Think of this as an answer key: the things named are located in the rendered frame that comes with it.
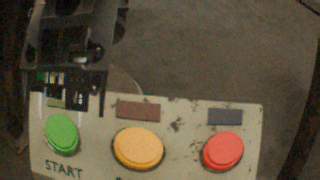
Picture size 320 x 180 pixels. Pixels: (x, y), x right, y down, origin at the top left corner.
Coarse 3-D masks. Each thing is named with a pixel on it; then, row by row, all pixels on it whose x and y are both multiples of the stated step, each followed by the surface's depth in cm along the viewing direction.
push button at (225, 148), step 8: (216, 136) 68; (224, 136) 67; (232, 136) 68; (208, 144) 67; (216, 144) 67; (224, 144) 67; (232, 144) 67; (240, 144) 67; (208, 152) 67; (216, 152) 67; (224, 152) 67; (232, 152) 67; (240, 152) 67; (208, 160) 66; (216, 160) 66; (224, 160) 66; (232, 160) 66; (216, 168) 66; (224, 168) 66
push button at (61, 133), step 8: (48, 120) 66; (56, 120) 66; (64, 120) 66; (48, 128) 65; (56, 128) 65; (64, 128) 66; (72, 128) 66; (48, 136) 65; (56, 136) 65; (64, 136) 65; (72, 136) 65; (56, 144) 64; (64, 144) 65; (72, 144) 65; (64, 152) 65
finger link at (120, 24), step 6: (120, 0) 49; (126, 0) 49; (120, 6) 49; (126, 6) 48; (120, 12) 49; (126, 12) 49; (120, 18) 49; (126, 18) 50; (120, 24) 49; (114, 30) 50; (120, 30) 50; (114, 36) 51; (120, 36) 51; (114, 42) 52
